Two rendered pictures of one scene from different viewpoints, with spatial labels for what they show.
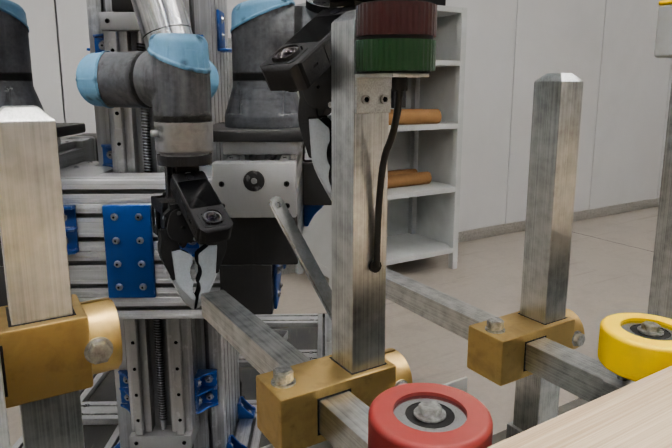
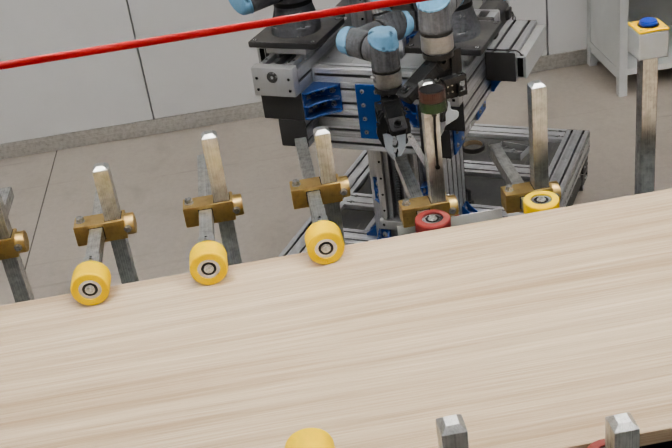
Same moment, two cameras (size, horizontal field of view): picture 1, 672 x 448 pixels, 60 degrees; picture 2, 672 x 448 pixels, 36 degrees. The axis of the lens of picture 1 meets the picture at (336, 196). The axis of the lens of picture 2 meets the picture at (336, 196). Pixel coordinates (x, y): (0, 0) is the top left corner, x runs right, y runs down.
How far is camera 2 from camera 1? 195 cm
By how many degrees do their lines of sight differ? 32
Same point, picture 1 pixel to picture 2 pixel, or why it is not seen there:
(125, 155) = not seen: hidden behind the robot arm
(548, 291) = (535, 175)
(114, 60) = (353, 39)
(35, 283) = (326, 173)
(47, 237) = (329, 162)
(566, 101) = (535, 96)
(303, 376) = (414, 202)
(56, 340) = (332, 188)
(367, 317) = (436, 184)
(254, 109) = not seen: hidden behind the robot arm
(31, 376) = (327, 197)
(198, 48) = (390, 40)
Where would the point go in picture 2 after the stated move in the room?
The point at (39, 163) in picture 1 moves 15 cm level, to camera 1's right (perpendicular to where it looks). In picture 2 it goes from (326, 144) to (388, 149)
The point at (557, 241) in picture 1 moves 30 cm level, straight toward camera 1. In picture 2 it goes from (538, 154) to (456, 208)
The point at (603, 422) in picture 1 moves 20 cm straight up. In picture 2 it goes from (480, 226) to (475, 144)
